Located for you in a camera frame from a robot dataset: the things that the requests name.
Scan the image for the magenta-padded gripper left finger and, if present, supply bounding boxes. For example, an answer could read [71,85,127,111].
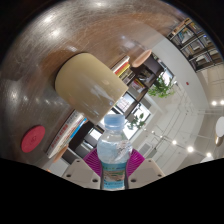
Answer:
[62,148,103,190]

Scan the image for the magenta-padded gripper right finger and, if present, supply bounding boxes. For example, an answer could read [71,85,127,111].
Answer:
[125,148,166,190]

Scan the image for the clear water bottle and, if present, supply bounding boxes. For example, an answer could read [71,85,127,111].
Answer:
[96,113,134,191]

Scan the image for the ceiling air conditioner unit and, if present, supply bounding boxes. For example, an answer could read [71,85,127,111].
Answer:
[138,141,154,158]

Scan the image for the white book with red print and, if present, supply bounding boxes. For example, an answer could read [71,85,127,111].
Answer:
[45,110,86,159]

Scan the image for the blue-covered book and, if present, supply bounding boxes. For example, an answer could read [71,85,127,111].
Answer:
[68,117,88,141]

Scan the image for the ceiling lights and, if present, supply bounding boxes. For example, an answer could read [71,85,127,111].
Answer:
[151,99,224,158]

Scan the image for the leafy green potted plant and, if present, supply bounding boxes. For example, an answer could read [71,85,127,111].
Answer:
[147,75,176,99]
[127,112,147,131]

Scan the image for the flat round red coaster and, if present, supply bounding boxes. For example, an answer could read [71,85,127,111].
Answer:
[20,125,47,154]

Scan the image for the cream ceramic cup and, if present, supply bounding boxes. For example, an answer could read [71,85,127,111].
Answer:
[54,52,129,125]

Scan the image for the dark low shelf unit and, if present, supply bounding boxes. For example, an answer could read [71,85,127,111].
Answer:
[66,53,174,161]

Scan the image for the tall dark bookshelf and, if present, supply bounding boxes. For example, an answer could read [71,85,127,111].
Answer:
[166,18,224,73]

